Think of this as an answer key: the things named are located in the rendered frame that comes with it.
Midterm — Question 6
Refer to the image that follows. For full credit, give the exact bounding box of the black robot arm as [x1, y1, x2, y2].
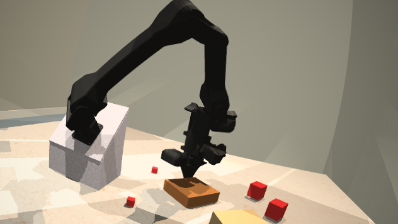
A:
[65, 0, 237, 165]

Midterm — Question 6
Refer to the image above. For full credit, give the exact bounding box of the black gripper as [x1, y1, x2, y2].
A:
[161, 128, 212, 178]

